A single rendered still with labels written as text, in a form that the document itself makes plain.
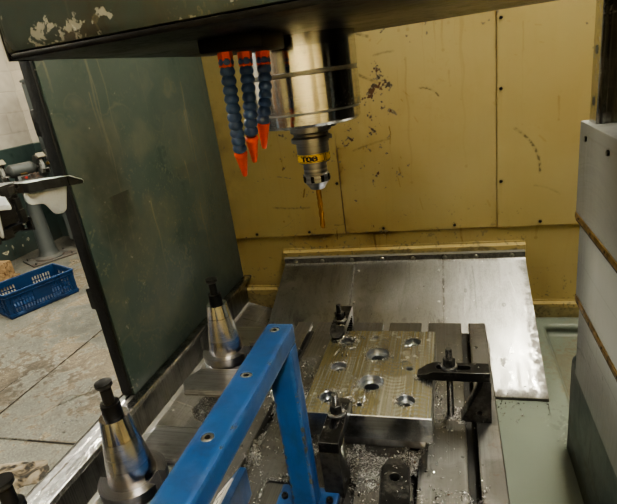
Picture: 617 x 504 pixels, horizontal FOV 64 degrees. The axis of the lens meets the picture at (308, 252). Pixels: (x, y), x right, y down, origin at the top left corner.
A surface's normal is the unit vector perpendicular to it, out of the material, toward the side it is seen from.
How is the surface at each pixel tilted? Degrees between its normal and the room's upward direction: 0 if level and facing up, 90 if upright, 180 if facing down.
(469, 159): 90
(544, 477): 0
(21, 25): 90
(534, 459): 0
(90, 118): 90
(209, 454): 0
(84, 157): 90
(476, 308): 24
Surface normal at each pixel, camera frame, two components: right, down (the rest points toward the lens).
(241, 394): -0.13, -0.93
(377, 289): -0.23, -0.70
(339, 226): -0.25, 0.40
